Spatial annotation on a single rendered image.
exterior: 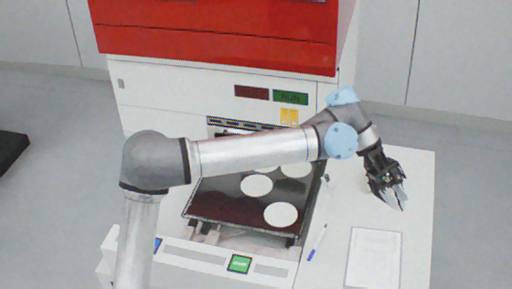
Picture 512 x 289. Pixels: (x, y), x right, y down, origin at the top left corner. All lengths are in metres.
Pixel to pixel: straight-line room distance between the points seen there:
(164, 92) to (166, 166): 0.87
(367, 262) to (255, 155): 0.50
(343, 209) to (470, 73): 1.98
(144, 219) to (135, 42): 0.73
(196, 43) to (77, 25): 2.39
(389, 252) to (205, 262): 0.49
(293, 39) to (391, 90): 1.93
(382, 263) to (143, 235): 0.62
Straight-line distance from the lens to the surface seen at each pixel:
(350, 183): 1.60
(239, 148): 1.04
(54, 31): 4.11
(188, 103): 1.85
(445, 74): 3.33
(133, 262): 1.20
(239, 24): 1.55
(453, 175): 3.17
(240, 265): 1.39
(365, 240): 1.45
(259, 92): 1.72
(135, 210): 1.17
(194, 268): 1.40
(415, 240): 1.48
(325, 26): 1.49
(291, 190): 1.66
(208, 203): 1.64
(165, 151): 1.02
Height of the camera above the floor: 2.07
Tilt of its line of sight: 40 degrees down
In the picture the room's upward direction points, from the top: 3 degrees counter-clockwise
